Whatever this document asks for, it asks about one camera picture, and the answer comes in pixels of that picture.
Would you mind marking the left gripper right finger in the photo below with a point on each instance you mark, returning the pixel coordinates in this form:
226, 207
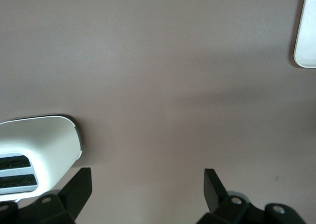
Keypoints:
214, 192

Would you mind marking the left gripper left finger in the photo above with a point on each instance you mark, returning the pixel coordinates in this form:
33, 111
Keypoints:
74, 192

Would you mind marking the cream two-slot toaster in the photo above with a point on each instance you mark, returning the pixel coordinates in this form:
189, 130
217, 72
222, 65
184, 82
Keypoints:
49, 140

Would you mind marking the brown table mat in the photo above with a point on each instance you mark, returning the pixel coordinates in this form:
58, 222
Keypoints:
148, 60

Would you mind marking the cream rectangular rabbit tray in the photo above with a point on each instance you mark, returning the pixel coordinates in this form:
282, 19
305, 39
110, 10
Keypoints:
307, 36

